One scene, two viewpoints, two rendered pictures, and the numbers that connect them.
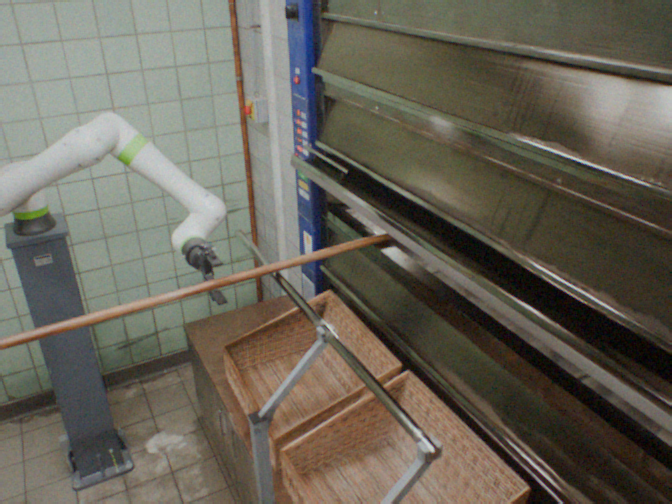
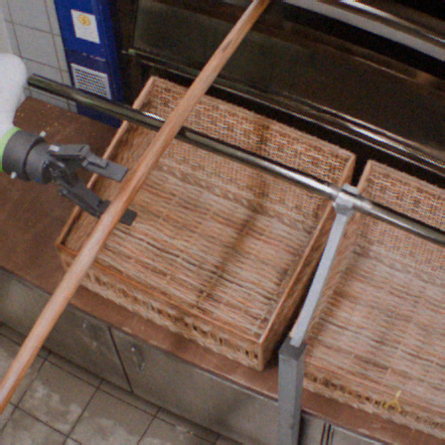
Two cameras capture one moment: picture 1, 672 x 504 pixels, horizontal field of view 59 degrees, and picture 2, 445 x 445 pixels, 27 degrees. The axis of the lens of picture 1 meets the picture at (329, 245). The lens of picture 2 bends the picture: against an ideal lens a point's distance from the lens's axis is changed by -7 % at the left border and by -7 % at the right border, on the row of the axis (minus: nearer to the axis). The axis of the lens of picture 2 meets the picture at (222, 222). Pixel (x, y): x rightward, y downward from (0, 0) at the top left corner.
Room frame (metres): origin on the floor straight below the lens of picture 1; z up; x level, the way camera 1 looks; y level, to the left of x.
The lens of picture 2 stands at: (0.62, 0.72, 2.59)
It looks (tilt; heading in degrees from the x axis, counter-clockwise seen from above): 56 degrees down; 329
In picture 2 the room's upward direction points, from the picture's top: 5 degrees counter-clockwise
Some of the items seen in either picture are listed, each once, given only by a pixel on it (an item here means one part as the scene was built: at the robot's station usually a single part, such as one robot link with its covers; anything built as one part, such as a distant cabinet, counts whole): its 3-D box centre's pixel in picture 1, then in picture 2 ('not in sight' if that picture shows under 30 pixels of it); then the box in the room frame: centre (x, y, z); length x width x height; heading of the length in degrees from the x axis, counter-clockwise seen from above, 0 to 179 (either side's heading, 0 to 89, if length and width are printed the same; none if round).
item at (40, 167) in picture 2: (204, 261); (55, 168); (1.71, 0.41, 1.19); 0.09 x 0.07 x 0.08; 27
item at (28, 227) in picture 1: (32, 214); not in sight; (2.06, 1.12, 1.23); 0.26 x 0.15 x 0.06; 27
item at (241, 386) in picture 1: (306, 371); (204, 218); (1.72, 0.10, 0.72); 0.56 x 0.49 x 0.28; 25
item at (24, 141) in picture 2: (198, 252); (26, 154); (1.78, 0.44, 1.19); 0.12 x 0.06 x 0.09; 117
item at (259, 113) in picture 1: (257, 108); not in sight; (2.65, 0.30, 1.46); 0.10 x 0.07 x 0.10; 26
